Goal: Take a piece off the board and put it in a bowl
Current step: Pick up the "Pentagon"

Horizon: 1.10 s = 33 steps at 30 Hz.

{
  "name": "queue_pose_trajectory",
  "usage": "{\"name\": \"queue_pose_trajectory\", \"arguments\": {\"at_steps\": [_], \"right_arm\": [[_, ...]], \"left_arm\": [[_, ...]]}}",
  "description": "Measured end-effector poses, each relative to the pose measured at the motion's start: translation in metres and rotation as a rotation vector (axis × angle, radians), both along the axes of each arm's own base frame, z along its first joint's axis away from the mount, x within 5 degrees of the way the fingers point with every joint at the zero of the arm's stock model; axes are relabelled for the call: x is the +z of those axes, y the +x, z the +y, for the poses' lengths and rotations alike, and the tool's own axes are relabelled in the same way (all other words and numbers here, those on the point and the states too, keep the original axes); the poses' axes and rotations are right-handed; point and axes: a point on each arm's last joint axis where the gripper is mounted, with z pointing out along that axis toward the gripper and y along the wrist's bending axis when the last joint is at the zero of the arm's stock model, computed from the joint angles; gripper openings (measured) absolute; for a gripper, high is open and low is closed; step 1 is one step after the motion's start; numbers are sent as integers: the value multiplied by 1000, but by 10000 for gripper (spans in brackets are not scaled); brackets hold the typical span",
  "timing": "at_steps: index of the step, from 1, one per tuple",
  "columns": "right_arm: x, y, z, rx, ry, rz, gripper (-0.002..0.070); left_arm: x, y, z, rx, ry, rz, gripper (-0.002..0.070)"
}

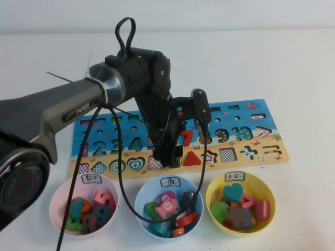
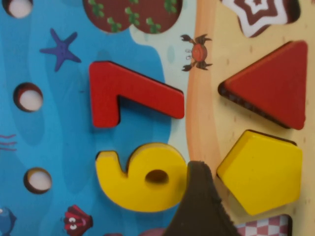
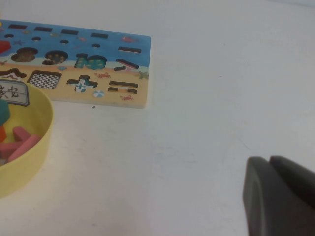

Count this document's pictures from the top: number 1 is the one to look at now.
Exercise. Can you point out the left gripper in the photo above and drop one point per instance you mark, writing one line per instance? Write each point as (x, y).
(162, 123)

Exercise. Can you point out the red number seven piece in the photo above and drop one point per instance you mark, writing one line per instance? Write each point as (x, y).
(188, 137)

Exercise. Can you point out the magenta fish piece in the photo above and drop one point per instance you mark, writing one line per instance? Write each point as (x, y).
(163, 196)

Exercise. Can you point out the blue plastic bowl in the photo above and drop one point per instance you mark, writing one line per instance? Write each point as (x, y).
(146, 193)

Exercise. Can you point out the black fish piece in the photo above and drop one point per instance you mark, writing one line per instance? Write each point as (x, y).
(188, 200)

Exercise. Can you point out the green fish piece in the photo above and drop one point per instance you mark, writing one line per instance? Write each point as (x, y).
(151, 209)

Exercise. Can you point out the red fish piece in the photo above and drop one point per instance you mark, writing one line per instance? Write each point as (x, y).
(187, 220)

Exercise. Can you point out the ocean print wooden puzzle board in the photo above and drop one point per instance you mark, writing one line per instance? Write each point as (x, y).
(227, 124)

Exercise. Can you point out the teal fish piece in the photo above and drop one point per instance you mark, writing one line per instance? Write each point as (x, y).
(159, 230)

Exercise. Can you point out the orange fish piece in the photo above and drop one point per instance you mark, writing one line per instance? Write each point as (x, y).
(178, 232)

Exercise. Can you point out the pink number five piece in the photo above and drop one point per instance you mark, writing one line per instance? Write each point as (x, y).
(103, 198)

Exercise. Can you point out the blue-grey number nine piece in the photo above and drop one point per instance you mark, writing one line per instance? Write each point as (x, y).
(101, 214)

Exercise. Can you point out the pink angle sign piece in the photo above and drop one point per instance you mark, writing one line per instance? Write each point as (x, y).
(250, 200)

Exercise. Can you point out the orange number piece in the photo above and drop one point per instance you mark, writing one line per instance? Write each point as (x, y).
(87, 206)

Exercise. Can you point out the yellow plastic bowl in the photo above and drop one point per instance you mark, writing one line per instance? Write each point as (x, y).
(261, 188)

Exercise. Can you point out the brown number eight piece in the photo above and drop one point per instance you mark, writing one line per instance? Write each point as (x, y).
(90, 223)

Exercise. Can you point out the teal number piece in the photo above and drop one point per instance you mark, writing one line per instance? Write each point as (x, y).
(76, 207)

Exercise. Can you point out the green number piece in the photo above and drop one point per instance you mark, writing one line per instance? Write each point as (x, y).
(72, 224)

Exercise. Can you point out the pink plastic bowl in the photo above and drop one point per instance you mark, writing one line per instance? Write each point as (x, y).
(58, 201)

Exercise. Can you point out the white label marked 鱼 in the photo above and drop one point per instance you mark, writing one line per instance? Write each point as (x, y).
(170, 182)

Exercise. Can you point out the red triangle block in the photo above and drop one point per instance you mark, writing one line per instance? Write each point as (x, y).
(192, 160)

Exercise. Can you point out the pink fish marked five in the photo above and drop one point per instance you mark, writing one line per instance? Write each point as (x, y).
(165, 207)

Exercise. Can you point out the white label marked 其它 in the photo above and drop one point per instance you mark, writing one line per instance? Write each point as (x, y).
(235, 176)

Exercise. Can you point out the teal heart block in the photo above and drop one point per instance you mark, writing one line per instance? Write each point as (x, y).
(233, 192)

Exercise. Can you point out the green circle block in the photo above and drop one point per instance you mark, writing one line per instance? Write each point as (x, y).
(220, 211)

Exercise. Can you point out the white label marked 数字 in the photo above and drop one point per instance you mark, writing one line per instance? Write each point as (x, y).
(91, 179)

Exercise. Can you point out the red shape block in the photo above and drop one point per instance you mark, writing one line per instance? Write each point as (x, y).
(228, 225)

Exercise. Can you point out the brown star block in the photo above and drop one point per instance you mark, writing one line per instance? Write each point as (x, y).
(238, 217)

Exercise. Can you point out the white zip tie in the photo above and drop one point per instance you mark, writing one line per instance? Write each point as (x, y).
(100, 87)

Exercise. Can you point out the pink trapezoid block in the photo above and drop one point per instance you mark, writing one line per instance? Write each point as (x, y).
(261, 209)

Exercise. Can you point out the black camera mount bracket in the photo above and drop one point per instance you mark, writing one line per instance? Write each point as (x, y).
(184, 105)

